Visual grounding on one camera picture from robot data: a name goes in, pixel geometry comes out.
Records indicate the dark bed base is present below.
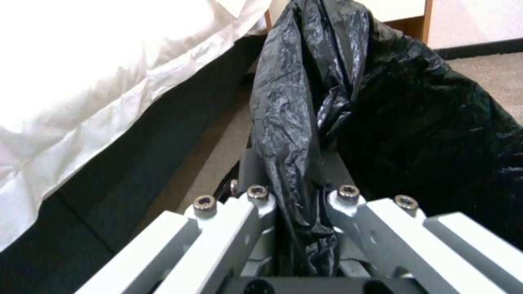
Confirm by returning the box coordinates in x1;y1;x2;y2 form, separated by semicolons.
0;33;269;294

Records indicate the white bed duvet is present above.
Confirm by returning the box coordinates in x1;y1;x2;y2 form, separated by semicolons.
0;0;287;243

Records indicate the wooden bedside cabinet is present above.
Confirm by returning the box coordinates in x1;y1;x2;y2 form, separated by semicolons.
264;0;435;42

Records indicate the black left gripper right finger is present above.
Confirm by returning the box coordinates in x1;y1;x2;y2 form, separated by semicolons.
316;150;523;294

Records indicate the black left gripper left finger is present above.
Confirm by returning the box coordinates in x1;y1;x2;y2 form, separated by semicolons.
73;149;279;294

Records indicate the black plastic trash bag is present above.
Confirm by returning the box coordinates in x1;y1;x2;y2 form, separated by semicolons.
248;0;523;278

